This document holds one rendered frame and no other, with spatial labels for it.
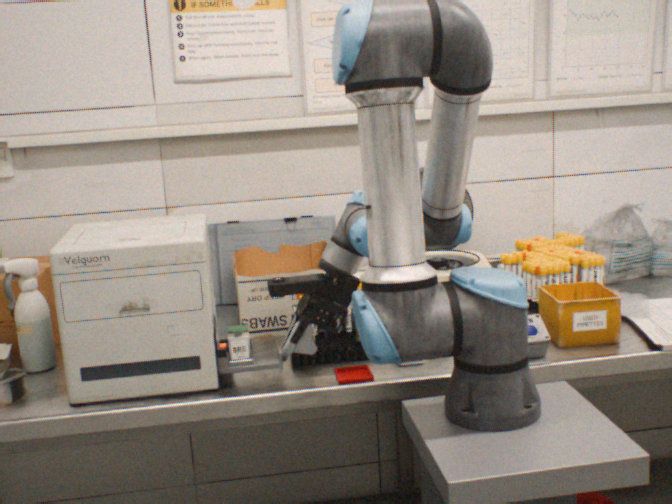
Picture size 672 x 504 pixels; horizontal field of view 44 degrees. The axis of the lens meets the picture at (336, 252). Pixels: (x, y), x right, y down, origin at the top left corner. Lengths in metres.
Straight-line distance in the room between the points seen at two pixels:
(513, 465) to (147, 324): 0.73
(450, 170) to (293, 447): 1.21
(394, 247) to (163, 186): 1.06
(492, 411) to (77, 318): 0.76
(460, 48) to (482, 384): 0.50
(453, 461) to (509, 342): 0.20
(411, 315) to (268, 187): 1.02
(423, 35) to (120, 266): 0.70
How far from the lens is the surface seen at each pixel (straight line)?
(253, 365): 1.61
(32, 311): 1.82
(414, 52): 1.21
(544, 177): 2.32
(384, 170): 1.20
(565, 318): 1.74
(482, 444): 1.26
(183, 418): 1.59
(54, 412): 1.63
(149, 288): 1.55
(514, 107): 2.23
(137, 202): 2.17
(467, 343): 1.25
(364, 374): 1.63
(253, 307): 1.86
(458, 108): 1.31
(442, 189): 1.41
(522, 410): 1.30
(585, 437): 1.28
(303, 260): 2.13
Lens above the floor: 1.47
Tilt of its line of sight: 13 degrees down
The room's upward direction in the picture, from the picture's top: 3 degrees counter-clockwise
